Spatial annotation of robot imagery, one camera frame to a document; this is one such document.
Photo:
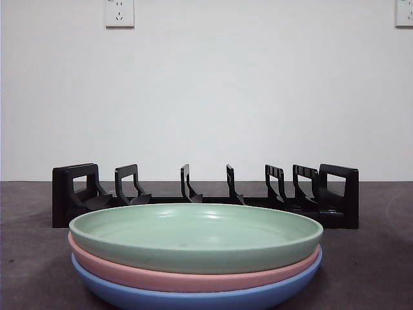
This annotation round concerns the green plate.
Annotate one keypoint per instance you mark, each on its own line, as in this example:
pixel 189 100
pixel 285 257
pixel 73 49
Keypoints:
pixel 193 235

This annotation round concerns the pink plate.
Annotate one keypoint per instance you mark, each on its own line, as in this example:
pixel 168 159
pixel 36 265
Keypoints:
pixel 193 278

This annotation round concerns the blue plate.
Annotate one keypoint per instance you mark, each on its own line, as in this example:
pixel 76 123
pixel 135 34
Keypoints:
pixel 200 298

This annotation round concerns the black plate rack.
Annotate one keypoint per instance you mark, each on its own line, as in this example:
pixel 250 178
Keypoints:
pixel 338 193

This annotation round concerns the white wall socket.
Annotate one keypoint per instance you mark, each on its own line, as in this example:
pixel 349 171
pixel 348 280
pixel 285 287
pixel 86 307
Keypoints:
pixel 405 13
pixel 119 13

